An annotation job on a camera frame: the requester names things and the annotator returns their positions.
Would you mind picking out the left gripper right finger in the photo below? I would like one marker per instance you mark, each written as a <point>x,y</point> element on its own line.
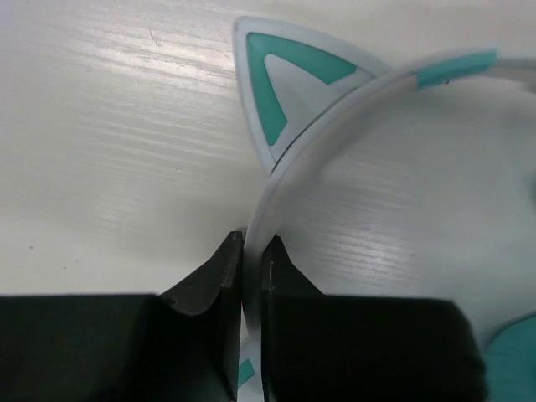
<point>318,347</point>

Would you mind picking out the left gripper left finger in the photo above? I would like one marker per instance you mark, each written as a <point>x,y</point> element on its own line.
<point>181,345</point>

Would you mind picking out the teal cat-ear headphones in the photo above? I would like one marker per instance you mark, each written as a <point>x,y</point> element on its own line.
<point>416,181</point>

